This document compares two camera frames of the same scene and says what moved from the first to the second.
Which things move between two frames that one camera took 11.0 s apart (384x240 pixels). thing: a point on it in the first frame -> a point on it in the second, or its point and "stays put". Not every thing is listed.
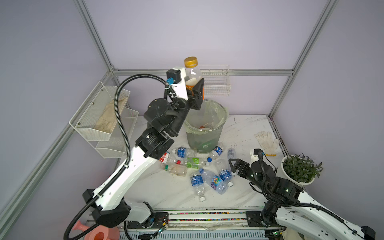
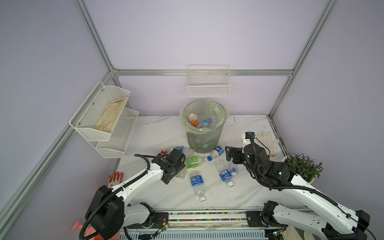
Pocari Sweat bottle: (197, 180) stays put
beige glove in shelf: (108, 117) stays put
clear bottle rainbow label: (216, 183) -> (204, 124)
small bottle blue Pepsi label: (216, 152) stays put
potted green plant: (301, 169) stays put
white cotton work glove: (269, 145) stays put
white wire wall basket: (216, 78) stays put
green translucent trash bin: (203, 127) stays put
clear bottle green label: (195, 163) stays put
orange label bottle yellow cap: (192, 73) -> (192, 117)
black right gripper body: (244, 171) -> (237, 157)
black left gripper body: (192, 102) -> (177, 168)
